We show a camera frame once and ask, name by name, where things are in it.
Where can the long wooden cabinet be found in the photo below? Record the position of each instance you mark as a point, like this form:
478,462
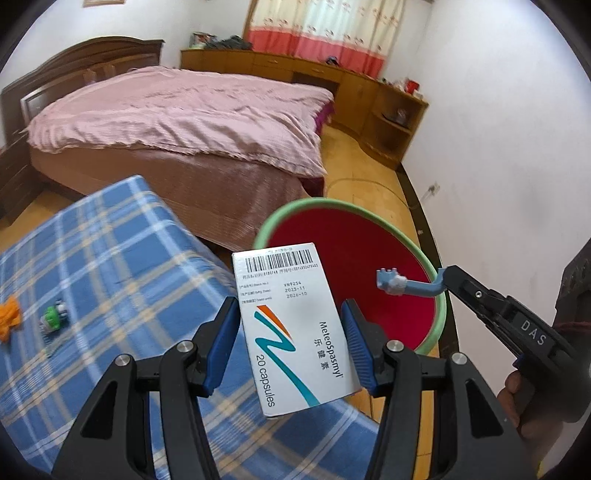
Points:
383,120

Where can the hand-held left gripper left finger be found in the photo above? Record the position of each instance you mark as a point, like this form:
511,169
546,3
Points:
221,346

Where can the dark cloth pile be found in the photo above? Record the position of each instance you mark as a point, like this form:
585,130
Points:
231,44

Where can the red box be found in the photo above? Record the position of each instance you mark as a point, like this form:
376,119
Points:
412,86

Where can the orange crumpled piece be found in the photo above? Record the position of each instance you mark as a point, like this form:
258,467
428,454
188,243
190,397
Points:
9,318

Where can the framed wall photo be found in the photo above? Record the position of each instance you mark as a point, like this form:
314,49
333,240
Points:
104,2

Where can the pink blanket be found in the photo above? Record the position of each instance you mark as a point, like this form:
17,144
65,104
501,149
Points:
175,115

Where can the dark wooden nightstand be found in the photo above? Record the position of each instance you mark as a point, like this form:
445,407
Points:
18,180

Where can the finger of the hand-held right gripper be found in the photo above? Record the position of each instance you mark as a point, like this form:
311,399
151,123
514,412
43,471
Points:
475,295

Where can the bed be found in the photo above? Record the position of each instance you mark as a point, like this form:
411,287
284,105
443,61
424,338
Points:
207,198

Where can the blue toothbrush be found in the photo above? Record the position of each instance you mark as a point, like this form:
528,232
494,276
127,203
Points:
415,288

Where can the person's right hand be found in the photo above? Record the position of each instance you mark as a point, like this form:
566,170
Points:
508,394

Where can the small picture frame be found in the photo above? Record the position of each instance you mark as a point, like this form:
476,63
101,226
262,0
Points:
202,40

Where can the red bin with green rim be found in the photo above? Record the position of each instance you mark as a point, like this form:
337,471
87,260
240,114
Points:
346,240

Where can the white medicine box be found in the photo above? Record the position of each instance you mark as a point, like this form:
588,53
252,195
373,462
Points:
295,332

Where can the blue plaid cloth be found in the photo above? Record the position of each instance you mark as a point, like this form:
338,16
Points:
106,258

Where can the dark wooden headboard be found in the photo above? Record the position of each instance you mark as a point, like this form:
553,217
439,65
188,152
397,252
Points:
55,69

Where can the floral curtain with red hem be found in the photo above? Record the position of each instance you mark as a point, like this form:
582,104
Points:
318,37

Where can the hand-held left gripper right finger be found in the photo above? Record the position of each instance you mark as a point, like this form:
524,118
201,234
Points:
358,344

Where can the bowl on cabinet shelf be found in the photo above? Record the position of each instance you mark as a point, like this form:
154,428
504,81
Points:
400,115

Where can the small green and white toy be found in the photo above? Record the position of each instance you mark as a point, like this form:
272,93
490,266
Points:
53,321

